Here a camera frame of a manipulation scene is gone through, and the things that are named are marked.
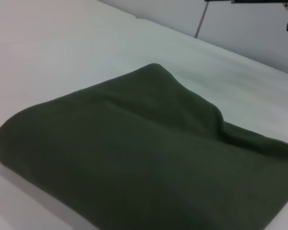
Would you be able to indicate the dark green FREE! t-shirt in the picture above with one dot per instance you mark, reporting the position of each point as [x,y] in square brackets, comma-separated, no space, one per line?
[134,155]

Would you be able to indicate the dark overhead bar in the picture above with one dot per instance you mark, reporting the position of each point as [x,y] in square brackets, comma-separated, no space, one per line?
[249,1]

